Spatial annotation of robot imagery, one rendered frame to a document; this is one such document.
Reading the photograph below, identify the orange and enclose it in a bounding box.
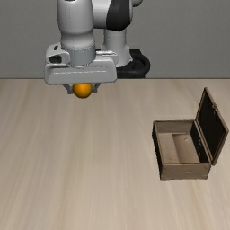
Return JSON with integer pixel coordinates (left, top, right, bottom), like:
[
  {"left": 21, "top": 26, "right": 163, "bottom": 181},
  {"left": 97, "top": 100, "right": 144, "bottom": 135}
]
[{"left": 72, "top": 83, "right": 94, "bottom": 100}]

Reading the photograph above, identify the wooden box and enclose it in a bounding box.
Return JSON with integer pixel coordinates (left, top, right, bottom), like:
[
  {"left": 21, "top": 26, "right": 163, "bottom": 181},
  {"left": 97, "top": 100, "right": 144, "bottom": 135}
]
[{"left": 151, "top": 119, "right": 212, "bottom": 181}]

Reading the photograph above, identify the wooden box lid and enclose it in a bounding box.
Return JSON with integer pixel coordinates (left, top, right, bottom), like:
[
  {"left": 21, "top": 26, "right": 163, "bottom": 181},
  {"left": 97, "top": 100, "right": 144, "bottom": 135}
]
[{"left": 194, "top": 86, "right": 230, "bottom": 166}]

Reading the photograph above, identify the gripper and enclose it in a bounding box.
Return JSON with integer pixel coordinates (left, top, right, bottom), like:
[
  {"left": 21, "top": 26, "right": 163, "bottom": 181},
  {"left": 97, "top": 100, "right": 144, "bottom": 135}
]
[{"left": 44, "top": 42, "right": 119, "bottom": 95}]

